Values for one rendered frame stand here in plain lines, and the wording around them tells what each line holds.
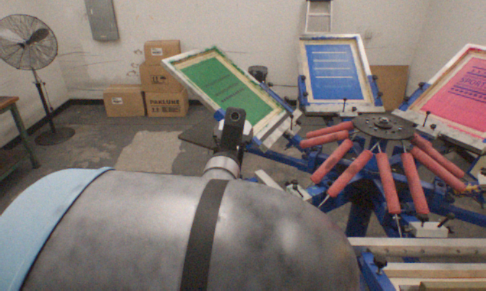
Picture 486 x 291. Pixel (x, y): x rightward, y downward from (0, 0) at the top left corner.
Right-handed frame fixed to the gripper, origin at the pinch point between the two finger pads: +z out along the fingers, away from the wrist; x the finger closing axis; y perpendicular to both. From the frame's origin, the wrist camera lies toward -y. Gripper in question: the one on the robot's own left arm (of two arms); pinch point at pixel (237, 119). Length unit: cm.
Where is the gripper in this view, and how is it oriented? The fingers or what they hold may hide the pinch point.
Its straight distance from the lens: 77.7
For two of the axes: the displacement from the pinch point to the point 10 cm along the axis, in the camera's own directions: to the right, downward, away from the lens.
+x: 9.8, 1.8, -0.5
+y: -1.4, 8.7, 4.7
